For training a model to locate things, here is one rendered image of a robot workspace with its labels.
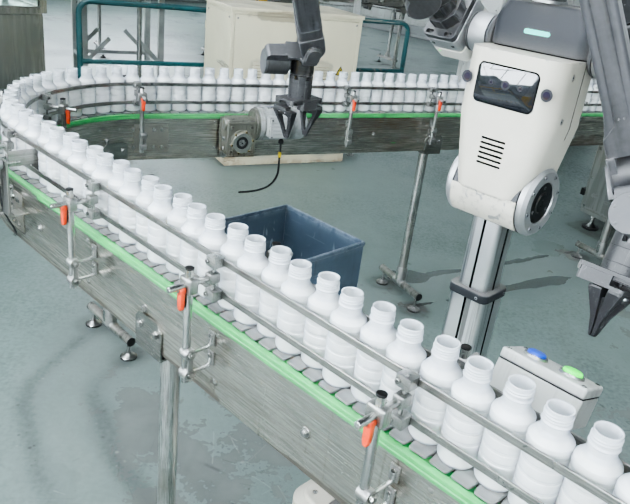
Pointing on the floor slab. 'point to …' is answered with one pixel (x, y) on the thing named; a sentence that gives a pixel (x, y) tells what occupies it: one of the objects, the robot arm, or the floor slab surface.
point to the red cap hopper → (124, 32)
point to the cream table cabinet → (270, 16)
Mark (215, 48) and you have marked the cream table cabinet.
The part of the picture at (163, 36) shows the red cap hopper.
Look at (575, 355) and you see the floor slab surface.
